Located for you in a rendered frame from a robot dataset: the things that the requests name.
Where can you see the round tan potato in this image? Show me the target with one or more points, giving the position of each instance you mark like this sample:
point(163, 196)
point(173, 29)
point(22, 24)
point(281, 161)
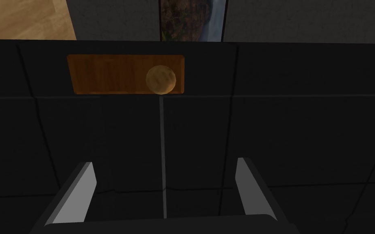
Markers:
point(160, 80)

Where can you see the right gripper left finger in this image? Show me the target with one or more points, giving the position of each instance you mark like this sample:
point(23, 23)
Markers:
point(73, 198)

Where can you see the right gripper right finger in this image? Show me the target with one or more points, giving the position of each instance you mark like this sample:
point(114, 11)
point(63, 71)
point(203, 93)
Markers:
point(254, 191)

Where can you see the framed landscape picture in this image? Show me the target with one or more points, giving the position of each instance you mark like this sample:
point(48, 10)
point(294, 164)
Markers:
point(192, 20)

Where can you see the brown wooden board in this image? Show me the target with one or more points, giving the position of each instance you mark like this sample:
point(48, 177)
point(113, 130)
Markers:
point(109, 74)

